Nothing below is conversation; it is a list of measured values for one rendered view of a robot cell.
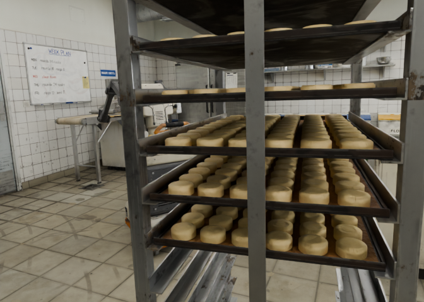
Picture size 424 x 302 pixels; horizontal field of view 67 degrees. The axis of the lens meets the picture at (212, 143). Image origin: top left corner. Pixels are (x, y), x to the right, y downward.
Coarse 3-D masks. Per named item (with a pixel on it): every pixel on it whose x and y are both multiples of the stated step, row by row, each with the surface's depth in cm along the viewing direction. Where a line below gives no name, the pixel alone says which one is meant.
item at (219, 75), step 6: (216, 72) 112; (222, 72) 112; (216, 78) 113; (222, 78) 112; (216, 84) 113; (222, 84) 113; (216, 102) 114; (222, 102) 114; (216, 108) 115; (222, 108) 114; (216, 114) 115
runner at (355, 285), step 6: (348, 270) 82; (354, 270) 82; (348, 276) 79; (354, 276) 79; (354, 282) 77; (354, 288) 74; (360, 288) 74; (354, 294) 72; (360, 294) 72; (354, 300) 70; (360, 300) 70
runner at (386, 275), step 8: (368, 224) 67; (376, 224) 60; (376, 232) 60; (376, 240) 60; (384, 240) 54; (384, 248) 54; (384, 256) 54; (392, 256) 49; (392, 264) 48; (376, 272) 49; (384, 272) 49; (392, 272) 48
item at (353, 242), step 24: (192, 216) 69; (216, 216) 68; (240, 216) 73; (288, 216) 67; (312, 216) 66; (336, 216) 66; (360, 216) 70; (192, 240) 62; (216, 240) 60; (240, 240) 58; (288, 240) 56; (312, 240) 56; (336, 240) 60; (360, 240) 55
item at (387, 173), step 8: (376, 160) 198; (376, 168) 199; (384, 168) 197; (392, 168) 196; (384, 176) 198; (392, 176) 196; (392, 184) 197; (392, 192) 198; (384, 224) 203; (392, 224) 201; (384, 232) 203; (392, 232) 202; (392, 240) 202
